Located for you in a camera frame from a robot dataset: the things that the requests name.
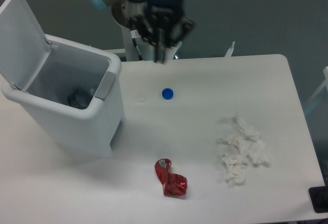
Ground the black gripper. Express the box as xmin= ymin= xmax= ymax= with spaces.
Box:
xmin=130 ymin=0 xmax=194 ymax=64

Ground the white trash can lid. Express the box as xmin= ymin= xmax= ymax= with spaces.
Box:
xmin=1 ymin=0 xmax=51 ymax=91

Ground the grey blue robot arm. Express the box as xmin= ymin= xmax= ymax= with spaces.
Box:
xmin=90 ymin=0 xmax=194 ymax=63

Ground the blue bottle cap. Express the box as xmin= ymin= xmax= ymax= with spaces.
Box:
xmin=161 ymin=88 xmax=174 ymax=100

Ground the white bottle cap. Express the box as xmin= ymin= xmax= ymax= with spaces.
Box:
xmin=135 ymin=94 xmax=146 ymax=103

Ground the white trash can body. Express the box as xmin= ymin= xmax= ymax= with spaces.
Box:
xmin=2 ymin=35 xmax=124 ymax=157

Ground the crushed red can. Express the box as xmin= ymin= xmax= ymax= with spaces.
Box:
xmin=154 ymin=158 xmax=188 ymax=197

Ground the dark object inside bin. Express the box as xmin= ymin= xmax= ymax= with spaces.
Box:
xmin=67 ymin=88 xmax=92 ymax=110

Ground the crumpled white tissue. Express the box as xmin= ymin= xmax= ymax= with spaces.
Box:
xmin=217 ymin=114 xmax=271 ymax=188

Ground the black device at edge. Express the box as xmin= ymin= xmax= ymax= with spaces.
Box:
xmin=309 ymin=186 xmax=327 ymax=213

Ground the white mounting bracket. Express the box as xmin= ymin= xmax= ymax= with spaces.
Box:
xmin=163 ymin=41 xmax=182 ymax=62

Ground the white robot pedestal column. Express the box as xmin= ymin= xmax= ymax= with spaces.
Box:
xmin=121 ymin=26 xmax=155 ymax=62

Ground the black cable on pedestal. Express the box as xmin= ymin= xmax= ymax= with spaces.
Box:
xmin=130 ymin=29 xmax=145 ymax=62

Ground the white table bracket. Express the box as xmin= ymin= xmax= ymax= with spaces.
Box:
xmin=224 ymin=41 xmax=235 ymax=57

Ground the white frame at right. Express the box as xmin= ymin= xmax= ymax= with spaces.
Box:
xmin=303 ymin=66 xmax=327 ymax=117

